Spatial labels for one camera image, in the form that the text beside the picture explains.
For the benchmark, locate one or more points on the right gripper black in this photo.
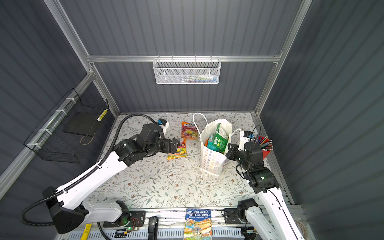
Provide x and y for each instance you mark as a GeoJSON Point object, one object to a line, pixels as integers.
{"type": "Point", "coordinates": [232, 150]}

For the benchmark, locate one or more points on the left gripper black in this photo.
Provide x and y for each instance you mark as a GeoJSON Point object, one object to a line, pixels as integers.
{"type": "Point", "coordinates": [167, 148]}

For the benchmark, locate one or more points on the red pencil cup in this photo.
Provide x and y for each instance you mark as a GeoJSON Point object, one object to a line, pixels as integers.
{"type": "Point", "coordinates": [266, 145]}

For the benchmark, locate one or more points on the black wire basket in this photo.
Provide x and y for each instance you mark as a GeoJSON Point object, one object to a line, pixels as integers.
{"type": "Point", "coordinates": [67, 134]}

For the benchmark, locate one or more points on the white paper gift bag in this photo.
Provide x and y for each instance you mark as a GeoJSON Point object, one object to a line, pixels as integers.
{"type": "Point", "coordinates": [213, 162]}

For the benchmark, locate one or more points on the orange Fox's packet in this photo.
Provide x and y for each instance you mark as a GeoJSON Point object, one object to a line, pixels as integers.
{"type": "Point", "coordinates": [189, 131]}
{"type": "Point", "coordinates": [181, 150]}

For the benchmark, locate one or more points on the white wire mesh basket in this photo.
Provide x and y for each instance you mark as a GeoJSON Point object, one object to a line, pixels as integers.
{"type": "Point", "coordinates": [187, 72]}

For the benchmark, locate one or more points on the teal snack packet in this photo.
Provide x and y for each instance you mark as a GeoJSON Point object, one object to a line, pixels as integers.
{"type": "Point", "coordinates": [210, 144]}

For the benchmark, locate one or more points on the dark green snack packet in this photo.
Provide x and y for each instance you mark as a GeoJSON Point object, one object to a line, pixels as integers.
{"type": "Point", "coordinates": [221, 138]}

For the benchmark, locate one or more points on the colourful book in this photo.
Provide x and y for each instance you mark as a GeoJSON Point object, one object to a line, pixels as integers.
{"type": "Point", "coordinates": [198, 224]}

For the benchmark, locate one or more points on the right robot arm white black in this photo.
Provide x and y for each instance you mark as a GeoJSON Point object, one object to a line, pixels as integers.
{"type": "Point", "coordinates": [267, 211]}

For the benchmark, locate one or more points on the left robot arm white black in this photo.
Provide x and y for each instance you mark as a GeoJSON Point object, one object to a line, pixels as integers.
{"type": "Point", "coordinates": [68, 210]}

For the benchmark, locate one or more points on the black handle tool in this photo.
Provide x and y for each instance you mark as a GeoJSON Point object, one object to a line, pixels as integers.
{"type": "Point", "coordinates": [153, 228]}

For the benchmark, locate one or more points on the yellow marker in basket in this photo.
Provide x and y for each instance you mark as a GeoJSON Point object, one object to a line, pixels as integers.
{"type": "Point", "coordinates": [101, 116]}

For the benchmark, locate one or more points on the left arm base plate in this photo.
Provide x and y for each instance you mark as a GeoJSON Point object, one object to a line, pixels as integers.
{"type": "Point", "coordinates": [136, 220]}

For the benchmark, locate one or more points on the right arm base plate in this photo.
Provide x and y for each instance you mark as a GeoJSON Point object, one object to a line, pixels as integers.
{"type": "Point", "coordinates": [231, 216]}

